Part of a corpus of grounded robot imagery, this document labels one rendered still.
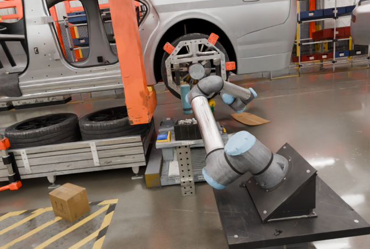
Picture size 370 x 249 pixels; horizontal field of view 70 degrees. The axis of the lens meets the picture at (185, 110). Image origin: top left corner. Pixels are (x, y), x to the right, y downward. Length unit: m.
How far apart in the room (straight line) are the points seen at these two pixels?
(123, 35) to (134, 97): 0.47
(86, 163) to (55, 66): 0.99
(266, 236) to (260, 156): 0.34
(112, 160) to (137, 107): 0.55
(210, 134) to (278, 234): 0.60
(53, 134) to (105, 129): 0.51
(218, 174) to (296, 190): 0.36
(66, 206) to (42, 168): 0.66
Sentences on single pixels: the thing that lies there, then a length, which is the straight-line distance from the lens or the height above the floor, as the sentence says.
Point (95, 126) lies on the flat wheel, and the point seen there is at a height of 0.48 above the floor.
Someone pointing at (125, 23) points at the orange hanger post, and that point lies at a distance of 2.07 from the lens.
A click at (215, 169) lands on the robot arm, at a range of 1.38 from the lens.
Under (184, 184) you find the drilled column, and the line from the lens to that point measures 2.03.
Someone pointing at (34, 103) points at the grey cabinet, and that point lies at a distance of 7.16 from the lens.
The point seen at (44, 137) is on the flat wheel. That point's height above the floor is 0.43.
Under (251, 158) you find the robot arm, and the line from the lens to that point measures 1.30.
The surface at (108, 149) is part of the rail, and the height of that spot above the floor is 0.31.
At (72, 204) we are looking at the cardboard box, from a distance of 2.09.
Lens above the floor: 1.13
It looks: 15 degrees down
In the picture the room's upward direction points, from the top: 7 degrees counter-clockwise
